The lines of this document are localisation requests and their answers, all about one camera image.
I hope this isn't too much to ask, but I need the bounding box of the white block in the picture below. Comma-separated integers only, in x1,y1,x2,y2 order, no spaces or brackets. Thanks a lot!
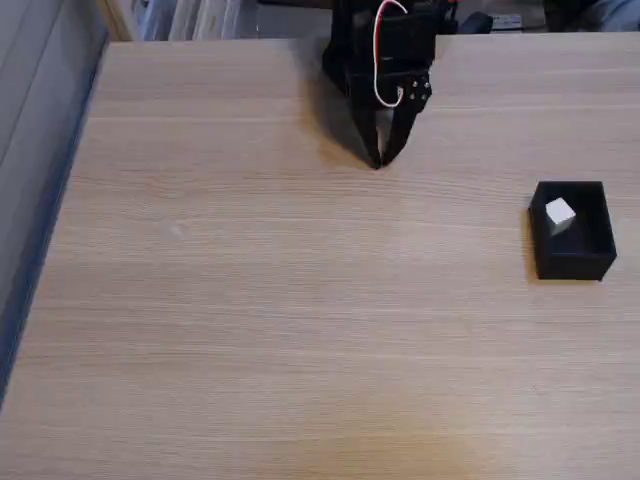
544,196,578,237

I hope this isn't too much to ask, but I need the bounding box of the black open box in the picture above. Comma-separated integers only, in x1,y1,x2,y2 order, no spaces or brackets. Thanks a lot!
527,180,619,282

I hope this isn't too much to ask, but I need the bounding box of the dark blue object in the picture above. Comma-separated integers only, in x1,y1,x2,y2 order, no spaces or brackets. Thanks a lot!
458,13,495,35

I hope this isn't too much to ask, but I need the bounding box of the white and red gripper cable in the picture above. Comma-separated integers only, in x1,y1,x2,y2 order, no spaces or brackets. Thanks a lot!
372,0,409,108

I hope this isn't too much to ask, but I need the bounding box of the wooden frame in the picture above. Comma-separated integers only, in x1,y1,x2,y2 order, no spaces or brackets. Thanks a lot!
96,0,137,43

